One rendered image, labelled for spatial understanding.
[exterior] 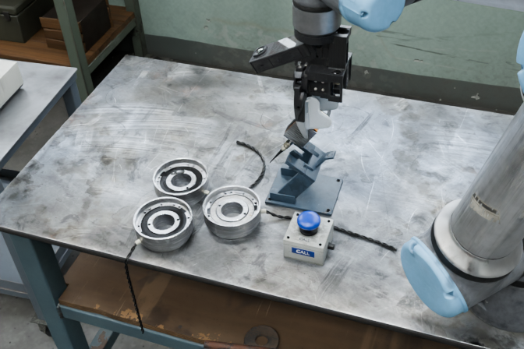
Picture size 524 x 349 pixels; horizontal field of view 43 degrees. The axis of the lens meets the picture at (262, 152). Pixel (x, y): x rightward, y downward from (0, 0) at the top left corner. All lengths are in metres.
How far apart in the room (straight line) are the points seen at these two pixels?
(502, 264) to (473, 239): 0.06
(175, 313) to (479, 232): 0.77
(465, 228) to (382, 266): 0.34
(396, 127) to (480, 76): 1.42
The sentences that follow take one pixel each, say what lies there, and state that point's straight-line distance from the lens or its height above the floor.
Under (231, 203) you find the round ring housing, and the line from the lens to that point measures 1.24.
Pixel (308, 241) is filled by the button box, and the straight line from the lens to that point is 1.14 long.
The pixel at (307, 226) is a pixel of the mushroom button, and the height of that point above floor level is 0.87.
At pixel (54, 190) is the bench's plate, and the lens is 1.38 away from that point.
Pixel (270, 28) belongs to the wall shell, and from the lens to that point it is 2.92.
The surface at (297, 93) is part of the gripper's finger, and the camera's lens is 1.08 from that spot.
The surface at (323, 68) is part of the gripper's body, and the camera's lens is 1.08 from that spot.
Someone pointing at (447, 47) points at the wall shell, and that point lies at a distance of 2.78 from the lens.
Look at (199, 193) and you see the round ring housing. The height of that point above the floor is 0.83.
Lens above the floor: 1.69
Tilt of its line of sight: 40 degrees down
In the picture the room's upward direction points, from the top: 3 degrees counter-clockwise
